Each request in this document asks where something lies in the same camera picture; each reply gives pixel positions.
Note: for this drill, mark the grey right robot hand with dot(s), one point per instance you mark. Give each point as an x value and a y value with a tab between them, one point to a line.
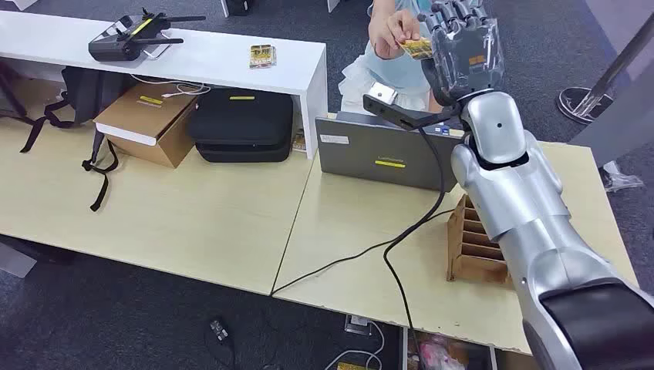
462	56

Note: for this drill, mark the person's right hand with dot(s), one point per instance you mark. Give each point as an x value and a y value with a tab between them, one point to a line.
391	33

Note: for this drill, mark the yellow patterned ID card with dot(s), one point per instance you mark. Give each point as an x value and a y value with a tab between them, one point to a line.
416	48

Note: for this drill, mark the person's right forearm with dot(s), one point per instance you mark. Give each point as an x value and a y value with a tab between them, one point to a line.
383	7

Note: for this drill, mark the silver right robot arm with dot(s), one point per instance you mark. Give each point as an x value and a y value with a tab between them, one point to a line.
511	194

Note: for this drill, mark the person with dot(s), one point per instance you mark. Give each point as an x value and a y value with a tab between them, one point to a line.
393	74

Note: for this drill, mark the wooden card slot organizer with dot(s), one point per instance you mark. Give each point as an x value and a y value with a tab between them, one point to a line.
470	255

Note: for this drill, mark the silver stanchion with round base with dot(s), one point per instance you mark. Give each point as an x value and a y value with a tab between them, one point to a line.
575	102

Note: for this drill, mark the grey laptop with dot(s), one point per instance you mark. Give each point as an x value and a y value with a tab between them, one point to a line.
368	153

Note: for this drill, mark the stack of patterned cards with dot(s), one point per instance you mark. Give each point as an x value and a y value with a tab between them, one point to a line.
262	56

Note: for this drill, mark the booklets under shelf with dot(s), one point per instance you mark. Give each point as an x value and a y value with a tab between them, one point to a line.
299	142

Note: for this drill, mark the black zip case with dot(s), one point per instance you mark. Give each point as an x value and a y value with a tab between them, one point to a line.
240	122

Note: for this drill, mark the grey partition panel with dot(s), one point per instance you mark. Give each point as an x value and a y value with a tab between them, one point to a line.
623	127

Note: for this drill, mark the white desk shelf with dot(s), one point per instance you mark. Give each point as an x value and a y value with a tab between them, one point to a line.
214	61

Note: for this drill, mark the clear plastic bag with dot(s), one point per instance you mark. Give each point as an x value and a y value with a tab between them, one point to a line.
618	178

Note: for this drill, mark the brown cardboard box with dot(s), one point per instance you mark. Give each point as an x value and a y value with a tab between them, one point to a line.
148	127

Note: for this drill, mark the black remote controller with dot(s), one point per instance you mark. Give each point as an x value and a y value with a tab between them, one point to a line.
110	48

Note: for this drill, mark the floor power strip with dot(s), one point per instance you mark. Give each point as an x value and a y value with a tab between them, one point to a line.
357	325

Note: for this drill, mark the pink plastic bag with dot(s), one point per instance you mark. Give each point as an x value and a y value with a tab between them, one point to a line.
439	355

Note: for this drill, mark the black backpack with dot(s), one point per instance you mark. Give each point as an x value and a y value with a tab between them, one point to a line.
87	97

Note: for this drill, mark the small black adapter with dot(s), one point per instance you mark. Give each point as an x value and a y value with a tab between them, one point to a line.
219	330

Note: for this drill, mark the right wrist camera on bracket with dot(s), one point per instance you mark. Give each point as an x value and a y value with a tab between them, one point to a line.
382	93

